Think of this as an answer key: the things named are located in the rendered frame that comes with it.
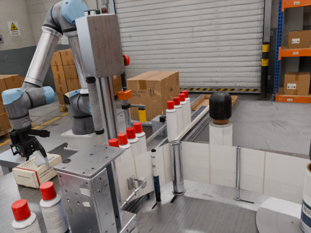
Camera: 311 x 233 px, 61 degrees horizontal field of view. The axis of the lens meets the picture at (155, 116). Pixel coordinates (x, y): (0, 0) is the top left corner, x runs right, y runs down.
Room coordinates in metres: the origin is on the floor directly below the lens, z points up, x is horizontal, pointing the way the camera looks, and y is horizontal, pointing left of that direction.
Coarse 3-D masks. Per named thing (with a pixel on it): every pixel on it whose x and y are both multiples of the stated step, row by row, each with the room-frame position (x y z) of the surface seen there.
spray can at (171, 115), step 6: (168, 102) 1.17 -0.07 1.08; (168, 108) 1.17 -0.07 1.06; (168, 114) 1.17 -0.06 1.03; (174, 114) 1.17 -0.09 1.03; (168, 120) 1.17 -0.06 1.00; (174, 120) 1.17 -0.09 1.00; (168, 126) 1.17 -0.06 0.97; (174, 126) 1.16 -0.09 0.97; (168, 132) 1.17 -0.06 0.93; (174, 132) 1.16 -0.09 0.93; (168, 138) 1.17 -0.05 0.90; (174, 138) 1.16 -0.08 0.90
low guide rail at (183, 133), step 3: (207, 108) 1.55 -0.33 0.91; (204, 111) 1.49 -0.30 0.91; (201, 114) 1.44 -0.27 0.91; (204, 114) 1.49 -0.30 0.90; (198, 117) 1.39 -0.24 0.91; (195, 120) 1.35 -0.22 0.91; (198, 120) 1.39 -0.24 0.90; (192, 123) 1.31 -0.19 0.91; (195, 123) 1.35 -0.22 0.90; (189, 126) 1.27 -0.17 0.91; (192, 126) 1.31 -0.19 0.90; (186, 129) 1.23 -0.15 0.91; (189, 129) 1.27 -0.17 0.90; (183, 132) 1.20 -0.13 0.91; (186, 132) 1.23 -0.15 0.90; (180, 135) 1.17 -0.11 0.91; (183, 135) 1.20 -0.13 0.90; (177, 138) 1.13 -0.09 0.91; (180, 138) 1.17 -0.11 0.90
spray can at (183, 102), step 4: (180, 96) 1.29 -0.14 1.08; (184, 96) 1.29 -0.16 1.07; (180, 100) 1.29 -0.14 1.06; (184, 100) 1.29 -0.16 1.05; (184, 104) 1.28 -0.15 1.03; (184, 108) 1.28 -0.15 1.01; (184, 112) 1.28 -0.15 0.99; (184, 116) 1.28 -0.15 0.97; (184, 120) 1.28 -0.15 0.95; (184, 124) 1.28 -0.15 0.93; (184, 128) 1.28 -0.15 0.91
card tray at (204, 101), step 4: (204, 96) 2.03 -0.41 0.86; (208, 96) 2.02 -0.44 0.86; (232, 96) 1.93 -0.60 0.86; (236, 96) 1.90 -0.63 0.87; (200, 100) 1.95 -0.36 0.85; (204, 100) 1.99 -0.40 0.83; (208, 100) 1.98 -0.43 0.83; (232, 100) 1.92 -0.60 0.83; (236, 100) 1.89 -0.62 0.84; (196, 104) 1.86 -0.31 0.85; (200, 104) 1.89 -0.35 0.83; (204, 104) 1.88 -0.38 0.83; (208, 104) 1.87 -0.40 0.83; (232, 104) 1.77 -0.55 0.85; (192, 108) 1.78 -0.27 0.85; (196, 108) 1.81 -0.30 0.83
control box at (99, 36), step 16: (96, 16) 0.84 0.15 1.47; (112, 16) 0.87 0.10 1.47; (80, 32) 0.94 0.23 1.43; (96, 32) 0.84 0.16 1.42; (112, 32) 0.86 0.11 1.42; (80, 48) 0.98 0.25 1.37; (96, 48) 0.84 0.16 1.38; (112, 48) 0.86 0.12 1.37; (96, 64) 0.84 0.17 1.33; (112, 64) 0.86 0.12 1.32
